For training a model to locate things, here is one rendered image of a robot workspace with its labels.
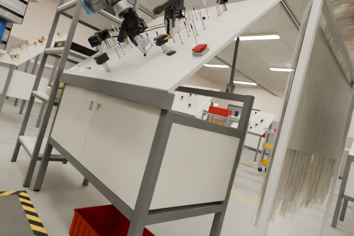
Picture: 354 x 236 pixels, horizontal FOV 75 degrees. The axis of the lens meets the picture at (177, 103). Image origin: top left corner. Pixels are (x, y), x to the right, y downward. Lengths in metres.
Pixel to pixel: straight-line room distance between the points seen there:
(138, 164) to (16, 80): 3.44
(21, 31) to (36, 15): 0.68
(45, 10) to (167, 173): 8.27
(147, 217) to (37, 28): 8.16
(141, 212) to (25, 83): 3.55
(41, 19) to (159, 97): 8.12
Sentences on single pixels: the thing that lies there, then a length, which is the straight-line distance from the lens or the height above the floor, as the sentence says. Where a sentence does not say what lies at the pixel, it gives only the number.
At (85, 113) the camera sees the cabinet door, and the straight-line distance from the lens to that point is 1.45.
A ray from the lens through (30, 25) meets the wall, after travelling 8.76.
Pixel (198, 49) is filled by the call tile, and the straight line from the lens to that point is 1.01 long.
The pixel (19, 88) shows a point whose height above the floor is 0.55.
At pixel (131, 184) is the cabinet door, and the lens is 0.99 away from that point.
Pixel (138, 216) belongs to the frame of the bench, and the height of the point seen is 0.40.
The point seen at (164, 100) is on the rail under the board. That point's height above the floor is 0.83.
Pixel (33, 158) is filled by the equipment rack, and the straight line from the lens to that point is 2.03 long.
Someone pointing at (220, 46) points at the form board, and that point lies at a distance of 1.06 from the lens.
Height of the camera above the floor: 0.79
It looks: 3 degrees up
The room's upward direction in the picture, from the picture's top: 15 degrees clockwise
